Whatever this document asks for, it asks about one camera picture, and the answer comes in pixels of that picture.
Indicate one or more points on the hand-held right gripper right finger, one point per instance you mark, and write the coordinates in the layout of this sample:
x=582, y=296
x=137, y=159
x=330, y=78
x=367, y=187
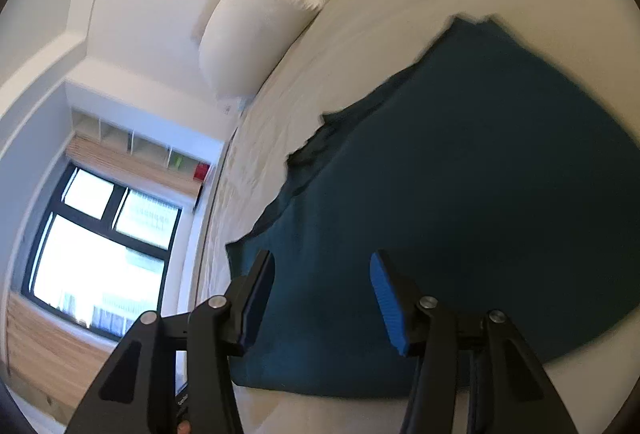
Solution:
x=387, y=299

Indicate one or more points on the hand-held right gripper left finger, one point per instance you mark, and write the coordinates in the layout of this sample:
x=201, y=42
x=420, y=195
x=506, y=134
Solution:
x=257, y=299

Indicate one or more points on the dark green sweater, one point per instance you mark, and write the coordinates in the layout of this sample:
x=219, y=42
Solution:
x=450, y=189

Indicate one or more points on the person's left hand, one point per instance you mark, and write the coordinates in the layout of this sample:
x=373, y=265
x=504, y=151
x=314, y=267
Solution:
x=184, y=427

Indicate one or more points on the red box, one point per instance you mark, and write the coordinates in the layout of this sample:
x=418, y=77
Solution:
x=201, y=173

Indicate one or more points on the green item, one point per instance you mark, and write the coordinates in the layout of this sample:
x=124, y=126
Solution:
x=177, y=162

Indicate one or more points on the black framed window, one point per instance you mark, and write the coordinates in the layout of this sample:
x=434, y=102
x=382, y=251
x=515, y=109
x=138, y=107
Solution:
x=90, y=254

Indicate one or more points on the white shelf unit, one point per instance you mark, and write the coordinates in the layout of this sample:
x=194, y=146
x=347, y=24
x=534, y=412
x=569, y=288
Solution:
x=130, y=139

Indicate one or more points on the white pillow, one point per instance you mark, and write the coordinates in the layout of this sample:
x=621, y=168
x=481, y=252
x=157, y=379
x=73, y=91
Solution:
x=245, y=34

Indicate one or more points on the bed with beige sheet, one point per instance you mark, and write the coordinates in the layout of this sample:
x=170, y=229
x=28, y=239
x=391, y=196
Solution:
x=380, y=4

